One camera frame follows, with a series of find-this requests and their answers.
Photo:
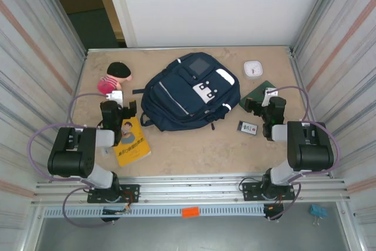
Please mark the dark green pencil case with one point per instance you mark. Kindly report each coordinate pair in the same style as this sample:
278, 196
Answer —
255, 93

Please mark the black and white card box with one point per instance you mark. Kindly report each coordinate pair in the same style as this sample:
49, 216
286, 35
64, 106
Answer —
247, 128

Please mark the yellow paperback book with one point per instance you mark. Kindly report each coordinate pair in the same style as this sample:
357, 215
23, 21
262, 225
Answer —
132, 148

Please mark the navy blue backpack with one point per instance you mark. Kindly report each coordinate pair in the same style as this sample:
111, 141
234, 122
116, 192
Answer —
182, 98

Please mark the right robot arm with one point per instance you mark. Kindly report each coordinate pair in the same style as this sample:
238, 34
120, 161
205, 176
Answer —
311, 154

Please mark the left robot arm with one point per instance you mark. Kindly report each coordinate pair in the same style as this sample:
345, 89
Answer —
70, 157

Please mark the white square clock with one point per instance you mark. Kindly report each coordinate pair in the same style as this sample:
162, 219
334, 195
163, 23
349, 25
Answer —
252, 69

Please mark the plush doll with black hair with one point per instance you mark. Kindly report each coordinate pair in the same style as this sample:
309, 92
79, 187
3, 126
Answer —
116, 76

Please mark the aluminium table edge profile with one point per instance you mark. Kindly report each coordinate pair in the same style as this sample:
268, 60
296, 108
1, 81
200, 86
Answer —
191, 48

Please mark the black controller board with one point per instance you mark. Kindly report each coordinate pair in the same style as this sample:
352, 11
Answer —
117, 212
274, 211

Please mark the blue binder clip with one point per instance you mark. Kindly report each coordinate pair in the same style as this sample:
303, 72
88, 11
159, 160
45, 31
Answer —
318, 211

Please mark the orange tape tag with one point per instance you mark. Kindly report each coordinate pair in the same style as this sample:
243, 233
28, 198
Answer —
190, 212

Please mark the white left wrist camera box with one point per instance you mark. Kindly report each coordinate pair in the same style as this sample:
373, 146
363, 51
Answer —
115, 97

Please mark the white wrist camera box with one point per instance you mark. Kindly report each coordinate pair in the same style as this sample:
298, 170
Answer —
268, 95
115, 97

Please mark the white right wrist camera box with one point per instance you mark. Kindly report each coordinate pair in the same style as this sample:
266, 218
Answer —
268, 95

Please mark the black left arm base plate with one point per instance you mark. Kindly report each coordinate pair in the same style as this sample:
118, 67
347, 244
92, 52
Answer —
132, 191

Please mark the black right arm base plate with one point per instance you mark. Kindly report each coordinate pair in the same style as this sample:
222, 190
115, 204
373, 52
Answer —
249, 190

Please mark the aluminium rail frame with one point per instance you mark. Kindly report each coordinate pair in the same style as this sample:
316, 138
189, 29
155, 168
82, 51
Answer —
191, 187

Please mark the brown wooden door frame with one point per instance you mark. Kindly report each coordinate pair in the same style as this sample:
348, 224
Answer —
108, 4

